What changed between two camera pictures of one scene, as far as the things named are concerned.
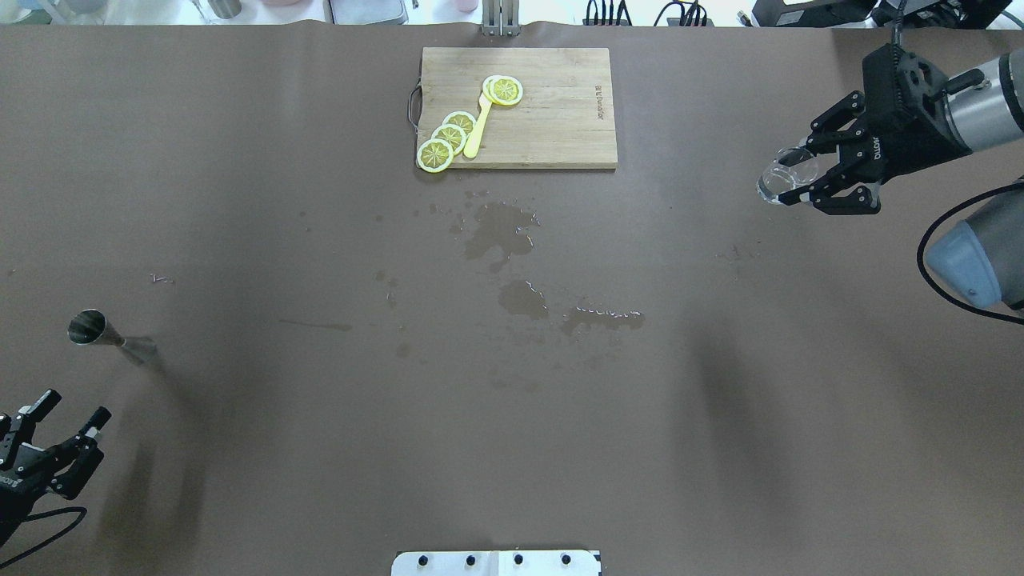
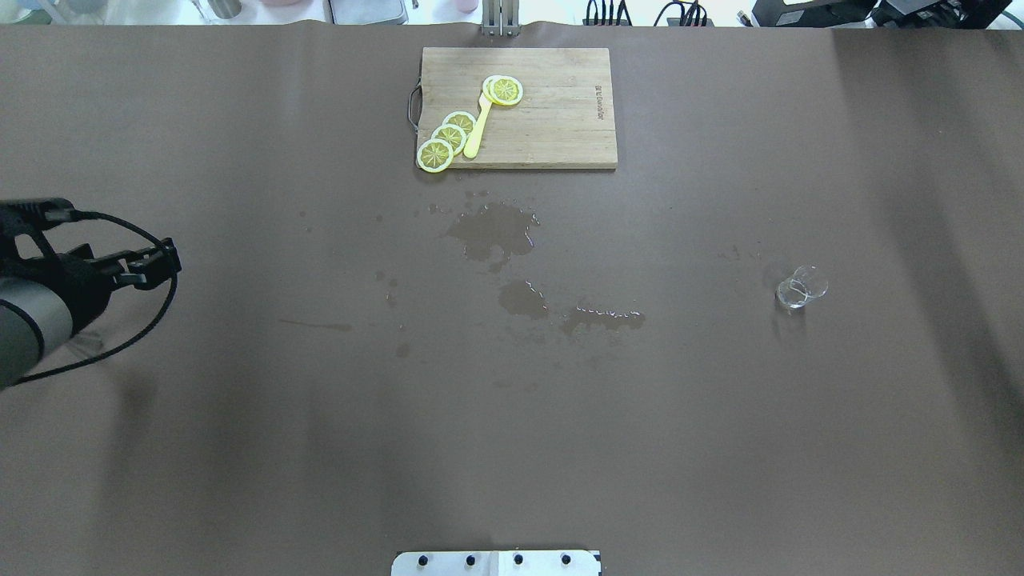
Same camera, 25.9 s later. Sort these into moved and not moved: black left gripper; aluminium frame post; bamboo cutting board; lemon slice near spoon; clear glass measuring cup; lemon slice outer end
Moved: clear glass measuring cup; black left gripper
Not moved: lemon slice outer end; bamboo cutting board; aluminium frame post; lemon slice near spoon
